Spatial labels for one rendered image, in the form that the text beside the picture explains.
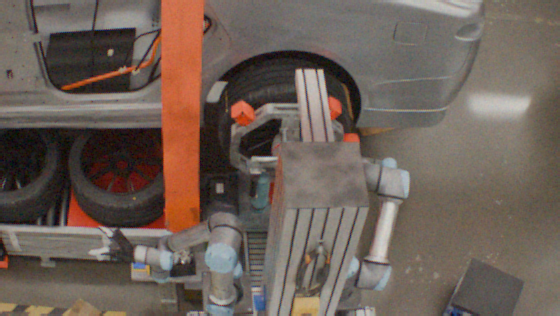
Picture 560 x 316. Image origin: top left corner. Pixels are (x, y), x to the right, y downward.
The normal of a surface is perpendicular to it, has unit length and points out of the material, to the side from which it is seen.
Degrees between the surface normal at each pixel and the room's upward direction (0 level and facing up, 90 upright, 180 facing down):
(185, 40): 90
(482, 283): 0
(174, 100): 90
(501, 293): 0
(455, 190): 0
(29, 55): 88
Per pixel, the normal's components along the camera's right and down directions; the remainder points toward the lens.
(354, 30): 0.07, 0.79
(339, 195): 0.08, -0.62
